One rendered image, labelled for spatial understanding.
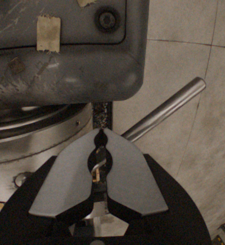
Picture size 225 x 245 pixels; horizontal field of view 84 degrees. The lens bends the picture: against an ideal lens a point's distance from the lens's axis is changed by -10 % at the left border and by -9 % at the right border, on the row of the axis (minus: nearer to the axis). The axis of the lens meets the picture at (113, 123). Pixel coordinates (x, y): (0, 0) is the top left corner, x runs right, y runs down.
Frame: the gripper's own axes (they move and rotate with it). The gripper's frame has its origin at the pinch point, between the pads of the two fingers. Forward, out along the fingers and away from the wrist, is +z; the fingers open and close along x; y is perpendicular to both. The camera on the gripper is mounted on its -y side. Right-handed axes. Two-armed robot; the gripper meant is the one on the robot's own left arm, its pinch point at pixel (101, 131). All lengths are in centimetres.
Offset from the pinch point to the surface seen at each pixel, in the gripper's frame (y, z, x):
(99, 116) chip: 32, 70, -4
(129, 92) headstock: -2.1, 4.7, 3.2
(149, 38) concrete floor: -19, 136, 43
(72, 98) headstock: -1.6, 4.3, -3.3
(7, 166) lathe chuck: 7.2, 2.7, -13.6
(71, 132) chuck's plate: 5.8, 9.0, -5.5
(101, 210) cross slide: 72, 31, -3
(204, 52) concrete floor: -11, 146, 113
